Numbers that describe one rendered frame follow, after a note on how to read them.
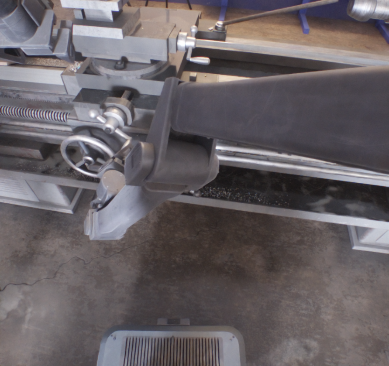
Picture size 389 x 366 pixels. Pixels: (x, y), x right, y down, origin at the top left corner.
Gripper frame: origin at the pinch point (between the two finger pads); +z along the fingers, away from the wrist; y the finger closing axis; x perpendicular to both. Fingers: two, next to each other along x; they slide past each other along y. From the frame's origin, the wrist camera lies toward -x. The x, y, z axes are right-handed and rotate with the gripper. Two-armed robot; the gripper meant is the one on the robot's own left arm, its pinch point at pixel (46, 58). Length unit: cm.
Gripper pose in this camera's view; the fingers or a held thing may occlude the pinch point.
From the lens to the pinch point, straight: 62.9
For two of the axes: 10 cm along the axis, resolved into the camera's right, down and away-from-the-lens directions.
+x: -0.1, 9.9, -1.7
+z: -0.2, 1.7, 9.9
